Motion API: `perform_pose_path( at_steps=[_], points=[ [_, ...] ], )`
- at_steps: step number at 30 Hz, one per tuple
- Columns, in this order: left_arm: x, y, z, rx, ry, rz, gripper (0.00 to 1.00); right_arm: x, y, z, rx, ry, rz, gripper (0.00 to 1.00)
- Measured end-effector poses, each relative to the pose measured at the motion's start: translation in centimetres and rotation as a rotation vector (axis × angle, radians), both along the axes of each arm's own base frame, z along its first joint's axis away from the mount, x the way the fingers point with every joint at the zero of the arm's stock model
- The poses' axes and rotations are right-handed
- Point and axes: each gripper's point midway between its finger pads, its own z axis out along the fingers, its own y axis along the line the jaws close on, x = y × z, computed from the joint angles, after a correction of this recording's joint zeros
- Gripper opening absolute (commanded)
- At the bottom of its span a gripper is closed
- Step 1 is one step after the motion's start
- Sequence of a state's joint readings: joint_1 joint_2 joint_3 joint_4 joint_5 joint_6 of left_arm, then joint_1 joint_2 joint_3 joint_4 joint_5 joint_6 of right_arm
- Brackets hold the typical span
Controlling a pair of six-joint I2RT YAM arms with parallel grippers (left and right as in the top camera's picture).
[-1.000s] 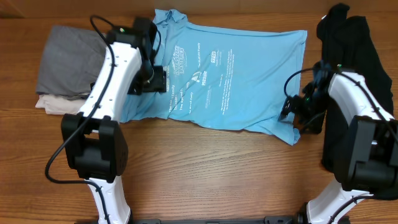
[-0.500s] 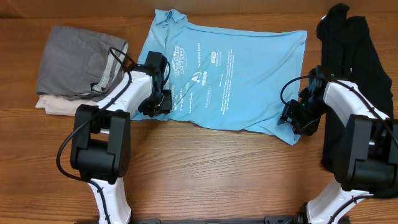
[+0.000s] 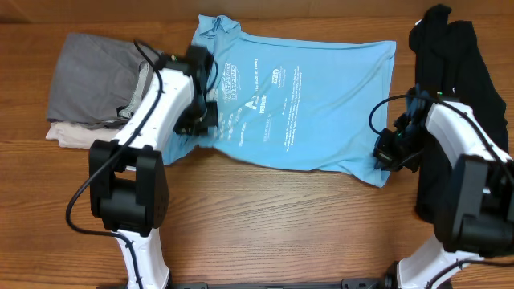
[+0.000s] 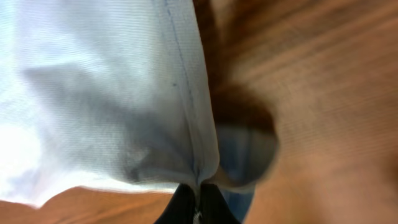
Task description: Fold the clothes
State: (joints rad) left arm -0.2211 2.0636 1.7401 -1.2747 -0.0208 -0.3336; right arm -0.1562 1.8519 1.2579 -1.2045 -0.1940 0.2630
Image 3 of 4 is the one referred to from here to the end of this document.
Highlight light blue t-shirt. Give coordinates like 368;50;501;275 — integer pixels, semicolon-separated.
163;15;396;187

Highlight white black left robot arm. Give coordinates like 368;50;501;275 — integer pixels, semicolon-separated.
89;45;218;288

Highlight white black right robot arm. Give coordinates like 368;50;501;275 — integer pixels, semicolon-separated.
373;85;513;288

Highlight black garment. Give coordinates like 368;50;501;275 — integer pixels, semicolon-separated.
409;4;508;223

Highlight grey folded shorts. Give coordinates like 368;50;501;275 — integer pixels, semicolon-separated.
46;33;162;129

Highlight beige folded garment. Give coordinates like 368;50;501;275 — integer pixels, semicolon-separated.
46;122;120;149

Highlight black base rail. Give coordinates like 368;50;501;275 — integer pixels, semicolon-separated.
166;279;381;289

